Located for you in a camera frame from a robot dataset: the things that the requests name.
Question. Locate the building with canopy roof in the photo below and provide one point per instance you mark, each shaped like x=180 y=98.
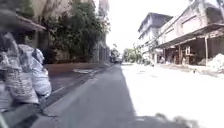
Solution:
x=193 y=33

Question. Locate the grey multi-storey building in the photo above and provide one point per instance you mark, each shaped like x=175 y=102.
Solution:
x=150 y=31

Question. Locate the tall beige building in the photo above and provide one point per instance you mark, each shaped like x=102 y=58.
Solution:
x=50 y=20

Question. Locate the pile of grey sacks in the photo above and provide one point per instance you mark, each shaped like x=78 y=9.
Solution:
x=23 y=76

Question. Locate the low shelter roof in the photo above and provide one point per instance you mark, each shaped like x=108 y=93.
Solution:
x=20 y=21

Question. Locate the distant green trees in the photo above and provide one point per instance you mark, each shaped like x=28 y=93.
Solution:
x=132 y=55

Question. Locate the grey asphalt road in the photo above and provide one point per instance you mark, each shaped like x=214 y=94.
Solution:
x=110 y=100

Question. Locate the pale rubble heap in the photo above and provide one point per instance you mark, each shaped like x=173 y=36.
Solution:
x=216 y=62

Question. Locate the raised concrete pavement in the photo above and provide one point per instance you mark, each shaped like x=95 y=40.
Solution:
x=65 y=74

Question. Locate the large green tree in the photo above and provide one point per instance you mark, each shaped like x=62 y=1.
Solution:
x=78 y=30

